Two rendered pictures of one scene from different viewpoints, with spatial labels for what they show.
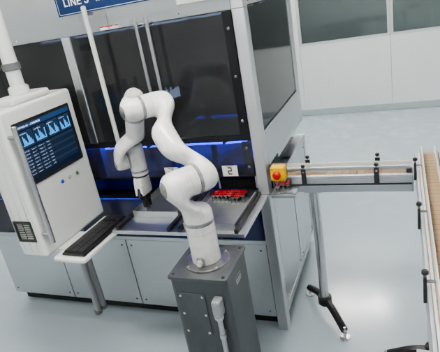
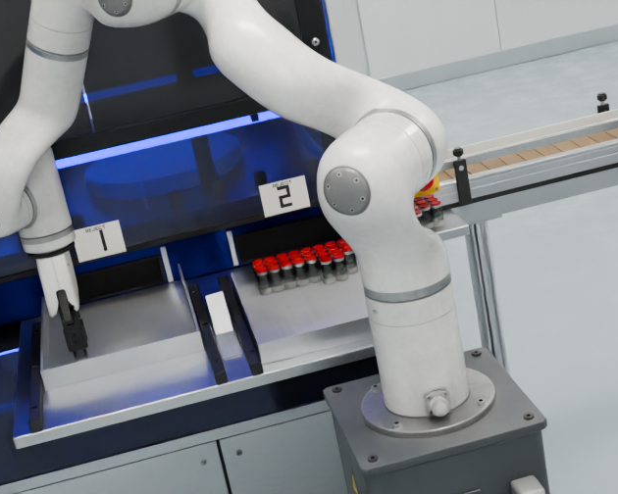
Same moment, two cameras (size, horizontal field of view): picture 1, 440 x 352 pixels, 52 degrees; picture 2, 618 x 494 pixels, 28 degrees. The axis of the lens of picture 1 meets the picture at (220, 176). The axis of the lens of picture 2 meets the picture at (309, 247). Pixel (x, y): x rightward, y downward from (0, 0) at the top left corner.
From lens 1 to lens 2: 109 cm
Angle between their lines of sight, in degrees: 29
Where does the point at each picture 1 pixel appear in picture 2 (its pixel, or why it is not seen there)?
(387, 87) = not seen: hidden behind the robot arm
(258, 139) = not seen: hidden behind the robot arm
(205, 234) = (448, 309)
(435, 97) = (387, 71)
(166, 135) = (283, 42)
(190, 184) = (417, 158)
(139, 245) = not seen: outside the picture
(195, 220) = (425, 270)
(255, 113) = (351, 13)
